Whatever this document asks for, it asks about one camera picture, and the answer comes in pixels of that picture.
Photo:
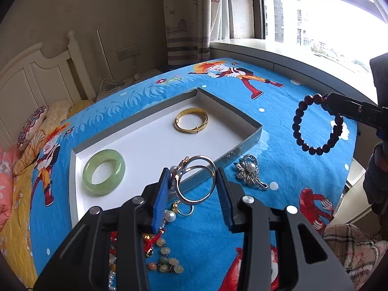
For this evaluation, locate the rose gold hoop jewelry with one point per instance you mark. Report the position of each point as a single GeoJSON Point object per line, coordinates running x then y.
{"type": "Point", "coordinates": [194, 201]}

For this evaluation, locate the wall socket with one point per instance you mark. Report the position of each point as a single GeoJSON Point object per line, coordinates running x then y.
{"type": "Point", "coordinates": [127, 52]}

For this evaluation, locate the grey shallow cardboard box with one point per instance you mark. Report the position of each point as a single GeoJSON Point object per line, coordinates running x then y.
{"type": "Point", "coordinates": [145, 145]}

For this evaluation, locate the plaid blanket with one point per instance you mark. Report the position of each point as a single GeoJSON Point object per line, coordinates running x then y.
{"type": "Point", "coordinates": [354, 248]}

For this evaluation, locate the gold bangle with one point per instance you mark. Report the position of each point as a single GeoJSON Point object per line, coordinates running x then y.
{"type": "Point", "coordinates": [191, 111]}

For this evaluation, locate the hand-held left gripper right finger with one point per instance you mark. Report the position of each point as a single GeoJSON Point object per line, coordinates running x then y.
{"type": "Point", "coordinates": [225, 201]}

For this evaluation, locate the white wooden headboard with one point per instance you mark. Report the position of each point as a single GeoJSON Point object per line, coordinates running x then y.
{"type": "Point", "coordinates": [45, 75]}

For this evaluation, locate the blue printed bedsheet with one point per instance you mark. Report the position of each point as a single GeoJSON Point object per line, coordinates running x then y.
{"type": "Point", "coordinates": [212, 248]}

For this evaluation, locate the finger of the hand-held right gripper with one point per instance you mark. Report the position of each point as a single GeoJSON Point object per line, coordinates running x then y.
{"type": "Point", "coordinates": [351, 107]}

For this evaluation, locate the window sill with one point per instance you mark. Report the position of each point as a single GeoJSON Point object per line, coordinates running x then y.
{"type": "Point", "coordinates": [242, 44]}

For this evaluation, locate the green jade bangle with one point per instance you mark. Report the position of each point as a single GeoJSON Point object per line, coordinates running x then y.
{"type": "Point", "coordinates": [91, 185]}

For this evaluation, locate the white cabinet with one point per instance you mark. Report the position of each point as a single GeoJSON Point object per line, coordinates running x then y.
{"type": "Point", "coordinates": [354, 200]}

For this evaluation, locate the patterned curtain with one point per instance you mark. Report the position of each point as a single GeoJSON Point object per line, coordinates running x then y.
{"type": "Point", "coordinates": [188, 21]}

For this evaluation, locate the silver pearl brooch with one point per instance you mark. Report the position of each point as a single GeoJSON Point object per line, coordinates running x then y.
{"type": "Point", "coordinates": [250, 167]}

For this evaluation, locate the pink floral quilt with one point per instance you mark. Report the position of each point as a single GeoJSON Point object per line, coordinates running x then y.
{"type": "Point", "coordinates": [7, 182]}

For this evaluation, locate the embroidered pillow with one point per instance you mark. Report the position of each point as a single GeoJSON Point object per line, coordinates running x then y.
{"type": "Point", "coordinates": [30, 127]}

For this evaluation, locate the yellow pillow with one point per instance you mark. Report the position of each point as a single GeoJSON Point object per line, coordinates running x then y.
{"type": "Point", "coordinates": [60, 109]}

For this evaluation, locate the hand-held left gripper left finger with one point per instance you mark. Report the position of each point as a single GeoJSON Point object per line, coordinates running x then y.
{"type": "Point", "coordinates": [160, 200]}

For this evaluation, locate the white pearl earring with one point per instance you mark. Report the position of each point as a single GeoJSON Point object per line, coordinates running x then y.
{"type": "Point", "coordinates": [173, 168]}
{"type": "Point", "coordinates": [170, 216]}

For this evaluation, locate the window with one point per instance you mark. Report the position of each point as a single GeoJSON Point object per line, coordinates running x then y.
{"type": "Point", "coordinates": [333, 21]}

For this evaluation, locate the white sheer curtain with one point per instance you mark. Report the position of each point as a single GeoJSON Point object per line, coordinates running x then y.
{"type": "Point", "coordinates": [219, 6]}

